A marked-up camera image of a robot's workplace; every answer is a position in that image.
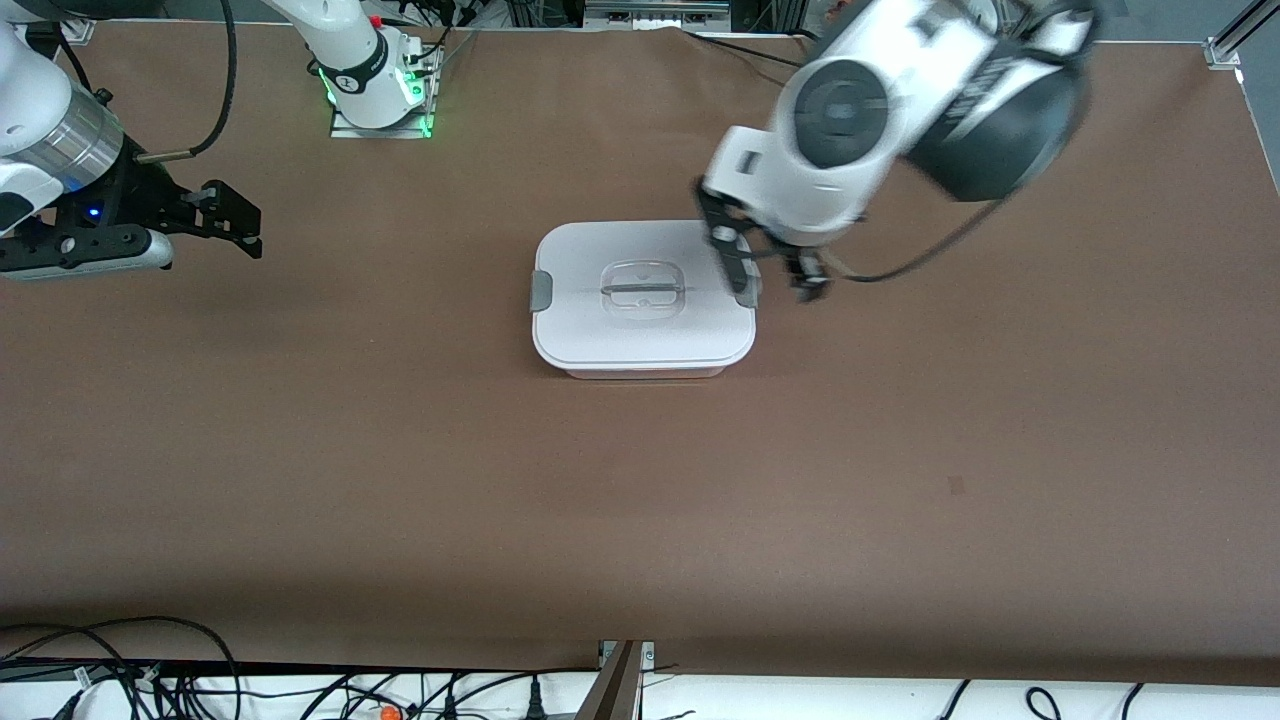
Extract grey metal rail piece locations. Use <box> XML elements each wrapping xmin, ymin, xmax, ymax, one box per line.
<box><xmin>585</xmin><ymin>0</ymin><xmax>731</xmax><ymax>31</ymax></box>

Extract long black table cable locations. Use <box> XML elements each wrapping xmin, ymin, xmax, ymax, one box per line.
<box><xmin>685</xmin><ymin>30</ymin><xmax>801</xmax><ymax>71</ymax></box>

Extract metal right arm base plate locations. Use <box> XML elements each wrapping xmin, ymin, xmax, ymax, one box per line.
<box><xmin>330</xmin><ymin>45</ymin><xmax>441</xmax><ymax>139</ymax></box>

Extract pink translucent plastic box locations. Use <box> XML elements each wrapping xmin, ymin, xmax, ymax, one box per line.
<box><xmin>560</xmin><ymin>362</ymin><xmax>729</xmax><ymax>380</ymax></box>

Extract aluminium corner frame profile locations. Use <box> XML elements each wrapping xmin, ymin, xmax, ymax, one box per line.
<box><xmin>1205</xmin><ymin>0</ymin><xmax>1280</xmax><ymax>71</ymax></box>

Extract aluminium profile post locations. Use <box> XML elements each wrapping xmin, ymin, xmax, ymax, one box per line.
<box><xmin>575</xmin><ymin>640</ymin><xmax>656</xmax><ymax>720</ymax></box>

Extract white box lid grey latches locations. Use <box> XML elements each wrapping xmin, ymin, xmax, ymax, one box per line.
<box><xmin>531</xmin><ymin>220</ymin><xmax>758</xmax><ymax>369</ymax></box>

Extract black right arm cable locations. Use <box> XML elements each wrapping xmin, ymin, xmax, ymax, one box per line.
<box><xmin>135</xmin><ymin>0</ymin><xmax>237</xmax><ymax>163</ymax></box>

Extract black looped floor cable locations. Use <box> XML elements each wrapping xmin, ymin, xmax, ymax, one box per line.
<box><xmin>0</xmin><ymin>617</ymin><xmax>243</xmax><ymax>720</ymax></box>

